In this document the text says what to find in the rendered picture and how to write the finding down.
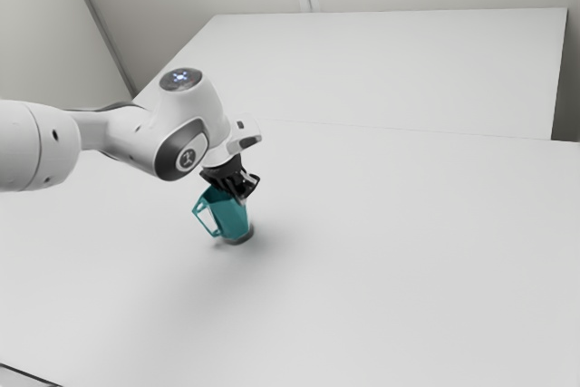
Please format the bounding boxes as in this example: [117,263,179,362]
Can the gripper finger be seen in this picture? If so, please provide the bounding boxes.
[232,181,258,205]

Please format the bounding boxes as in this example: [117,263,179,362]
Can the teal faceted mug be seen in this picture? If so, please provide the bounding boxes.
[190,185,253,245]

